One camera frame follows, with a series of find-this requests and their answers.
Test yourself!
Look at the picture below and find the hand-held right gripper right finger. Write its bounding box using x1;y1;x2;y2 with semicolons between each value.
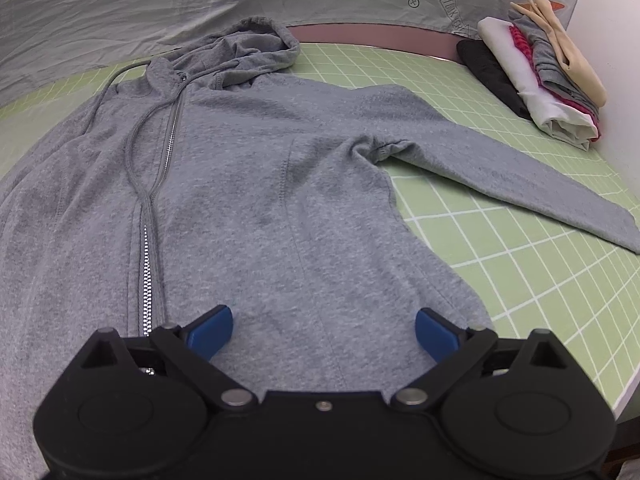
391;307;576;413

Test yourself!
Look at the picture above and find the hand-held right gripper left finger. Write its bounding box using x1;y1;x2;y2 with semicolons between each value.
75;304;258;413

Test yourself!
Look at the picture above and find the grey zip hoodie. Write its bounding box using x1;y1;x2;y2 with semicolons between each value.
0;16;640;480

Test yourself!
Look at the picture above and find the stack of folded clothes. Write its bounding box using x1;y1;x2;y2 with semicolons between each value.
477;17;598;151

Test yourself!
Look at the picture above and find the green grid mat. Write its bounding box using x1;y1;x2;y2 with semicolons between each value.
0;40;640;421

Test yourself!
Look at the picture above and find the folded black garment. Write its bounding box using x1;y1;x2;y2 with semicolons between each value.
456;39;533;121

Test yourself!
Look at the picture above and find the folded grey garment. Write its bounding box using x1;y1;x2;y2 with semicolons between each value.
515;12;601;111

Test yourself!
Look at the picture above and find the folded beige garment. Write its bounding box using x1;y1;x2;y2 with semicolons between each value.
509;0;607;107

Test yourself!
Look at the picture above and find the folded magenta garment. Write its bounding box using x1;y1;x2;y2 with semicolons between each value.
509;25;601;142

